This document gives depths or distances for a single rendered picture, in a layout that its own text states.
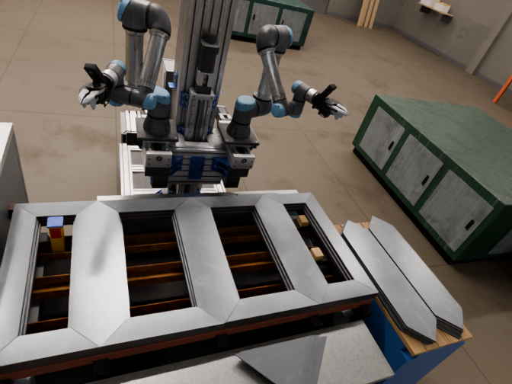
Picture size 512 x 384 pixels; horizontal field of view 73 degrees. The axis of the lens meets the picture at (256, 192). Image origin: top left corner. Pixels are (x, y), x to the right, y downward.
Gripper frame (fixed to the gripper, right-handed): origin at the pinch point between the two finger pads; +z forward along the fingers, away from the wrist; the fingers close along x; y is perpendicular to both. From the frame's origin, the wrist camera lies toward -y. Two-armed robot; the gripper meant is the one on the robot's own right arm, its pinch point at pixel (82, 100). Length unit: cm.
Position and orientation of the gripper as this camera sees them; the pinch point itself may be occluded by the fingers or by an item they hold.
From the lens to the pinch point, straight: 147.4
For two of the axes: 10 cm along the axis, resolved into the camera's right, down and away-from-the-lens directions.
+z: -0.9, 6.8, -7.3
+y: -1.3, 7.2, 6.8
